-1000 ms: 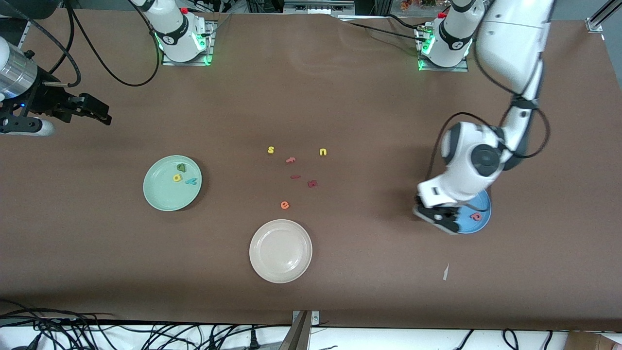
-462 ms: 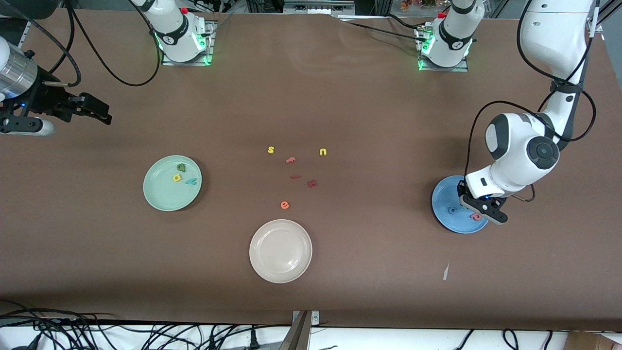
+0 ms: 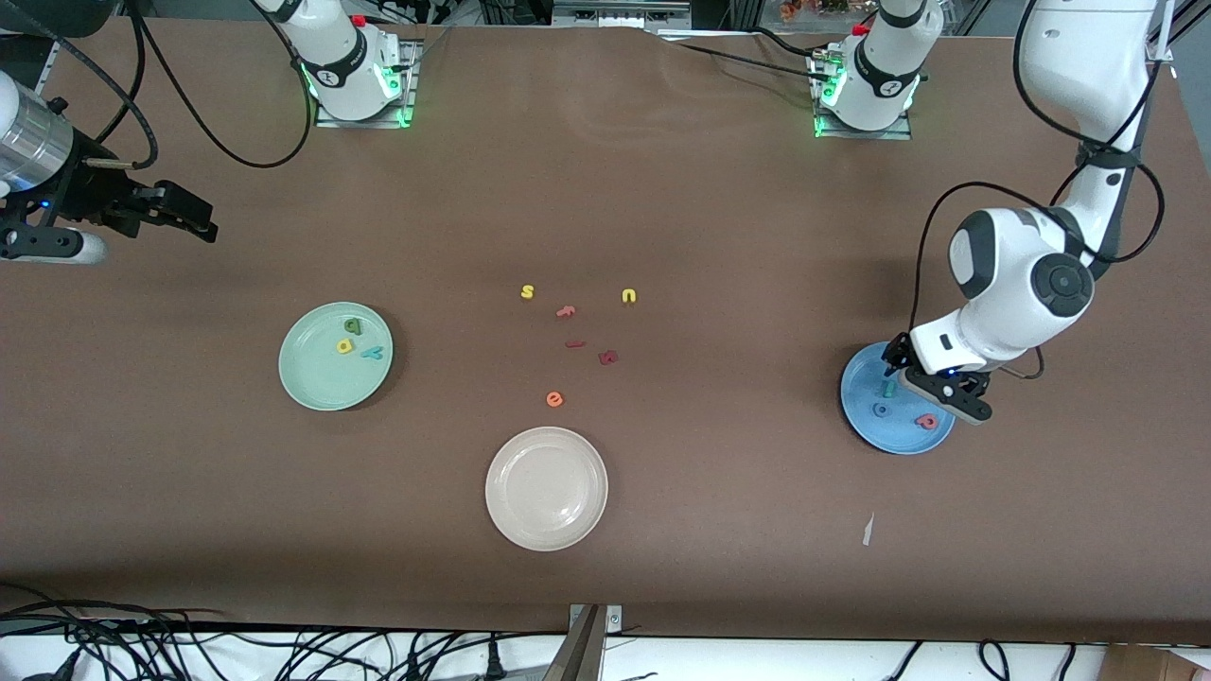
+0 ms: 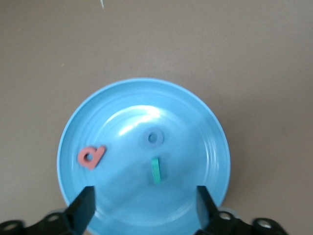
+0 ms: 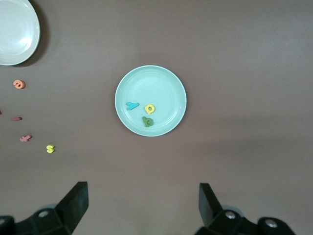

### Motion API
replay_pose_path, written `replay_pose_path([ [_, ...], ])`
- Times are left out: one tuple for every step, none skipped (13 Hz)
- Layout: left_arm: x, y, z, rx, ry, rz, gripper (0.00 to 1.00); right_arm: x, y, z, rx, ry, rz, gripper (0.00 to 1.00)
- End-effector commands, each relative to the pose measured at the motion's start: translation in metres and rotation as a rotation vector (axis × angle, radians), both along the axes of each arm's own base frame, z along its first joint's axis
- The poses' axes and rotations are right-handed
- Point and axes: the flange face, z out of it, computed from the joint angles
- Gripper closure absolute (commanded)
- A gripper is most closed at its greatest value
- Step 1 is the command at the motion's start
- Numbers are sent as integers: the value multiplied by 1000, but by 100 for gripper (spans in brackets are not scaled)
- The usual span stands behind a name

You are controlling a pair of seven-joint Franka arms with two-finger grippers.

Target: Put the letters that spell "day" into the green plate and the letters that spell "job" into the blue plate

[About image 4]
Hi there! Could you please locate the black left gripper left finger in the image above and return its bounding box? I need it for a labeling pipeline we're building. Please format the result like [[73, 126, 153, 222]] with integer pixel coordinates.
[[0, 186, 96, 235]]

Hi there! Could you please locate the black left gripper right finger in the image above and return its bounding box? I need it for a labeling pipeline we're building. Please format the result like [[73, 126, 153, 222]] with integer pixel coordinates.
[[195, 185, 290, 235]]

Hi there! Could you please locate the pink foam letter d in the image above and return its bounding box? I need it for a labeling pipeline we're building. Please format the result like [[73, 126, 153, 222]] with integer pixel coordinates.
[[77, 145, 106, 171]]

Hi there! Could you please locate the teal foam letter r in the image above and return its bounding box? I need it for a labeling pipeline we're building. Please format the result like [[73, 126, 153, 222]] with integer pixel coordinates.
[[151, 158, 162, 185]]

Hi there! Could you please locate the blue foam letter o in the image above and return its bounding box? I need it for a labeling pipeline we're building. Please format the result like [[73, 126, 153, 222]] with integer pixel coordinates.
[[143, 129, 164, 149]]

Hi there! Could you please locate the blue plate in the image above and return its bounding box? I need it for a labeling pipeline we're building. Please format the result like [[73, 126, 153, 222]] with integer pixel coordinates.
[[56, 77, 231, 235]]

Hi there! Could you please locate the brown table cover sheet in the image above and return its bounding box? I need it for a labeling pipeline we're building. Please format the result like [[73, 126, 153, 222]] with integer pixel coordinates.
[[0, 0, 313, 235]]

